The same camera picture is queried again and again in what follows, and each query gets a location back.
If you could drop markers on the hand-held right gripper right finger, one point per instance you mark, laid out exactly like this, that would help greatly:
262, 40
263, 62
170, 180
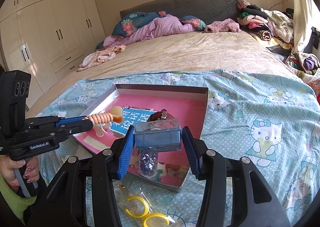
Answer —
191, 152

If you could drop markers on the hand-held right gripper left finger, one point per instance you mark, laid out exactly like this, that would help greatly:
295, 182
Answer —
125, 157

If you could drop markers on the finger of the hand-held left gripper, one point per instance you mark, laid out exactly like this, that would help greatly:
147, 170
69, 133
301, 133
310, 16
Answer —
71, 121
80, 127

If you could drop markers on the cream ribbed hair clip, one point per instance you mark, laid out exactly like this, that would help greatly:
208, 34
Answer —
93, 144

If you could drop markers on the bag of purple beads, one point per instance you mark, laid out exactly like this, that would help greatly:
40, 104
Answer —
147, 164

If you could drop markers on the small blue plastic box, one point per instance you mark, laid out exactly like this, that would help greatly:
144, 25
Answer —
157, 139

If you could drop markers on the brown oval hair clip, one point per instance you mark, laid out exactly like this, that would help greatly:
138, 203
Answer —
157, 115

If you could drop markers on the grey cardboard box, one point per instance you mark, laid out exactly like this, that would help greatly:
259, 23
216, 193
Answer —
150, 88

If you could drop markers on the person's left forearm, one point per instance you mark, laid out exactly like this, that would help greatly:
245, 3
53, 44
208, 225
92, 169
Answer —
12, 199

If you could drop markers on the person's left hand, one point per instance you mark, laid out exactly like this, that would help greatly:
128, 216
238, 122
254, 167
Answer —
8, 170

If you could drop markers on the small clear plastic bag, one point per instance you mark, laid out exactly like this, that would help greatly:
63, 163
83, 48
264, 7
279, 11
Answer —
121, 188

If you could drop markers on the open yellow bangle in bag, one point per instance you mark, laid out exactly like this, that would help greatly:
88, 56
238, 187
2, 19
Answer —
146, 207

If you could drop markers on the peach garment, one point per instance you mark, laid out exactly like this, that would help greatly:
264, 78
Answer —
100, 57

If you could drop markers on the cartoon cat printed blanket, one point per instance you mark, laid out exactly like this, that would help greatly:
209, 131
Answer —
250, 97

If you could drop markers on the white wardrobe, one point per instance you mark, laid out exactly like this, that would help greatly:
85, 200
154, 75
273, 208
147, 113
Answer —
62, 29

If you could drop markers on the bed with beige sheet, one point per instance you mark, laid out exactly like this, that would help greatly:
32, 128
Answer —
187, 49

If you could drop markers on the pink quilt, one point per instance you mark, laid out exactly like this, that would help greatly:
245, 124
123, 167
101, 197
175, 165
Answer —
162, 26

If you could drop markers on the pink fuzzy garment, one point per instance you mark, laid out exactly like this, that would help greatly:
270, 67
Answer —
222, 26

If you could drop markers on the grey padded headboard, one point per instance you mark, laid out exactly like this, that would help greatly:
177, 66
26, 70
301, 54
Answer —
200, 7

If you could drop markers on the woven bag of clothes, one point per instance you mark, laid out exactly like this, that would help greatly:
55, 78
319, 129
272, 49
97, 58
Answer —
310, 63

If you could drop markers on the pile of clothes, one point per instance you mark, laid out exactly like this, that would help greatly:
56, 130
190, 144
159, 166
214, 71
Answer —
262, 22

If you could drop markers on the cream curtain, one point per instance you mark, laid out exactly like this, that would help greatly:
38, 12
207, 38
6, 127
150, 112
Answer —
302, 17

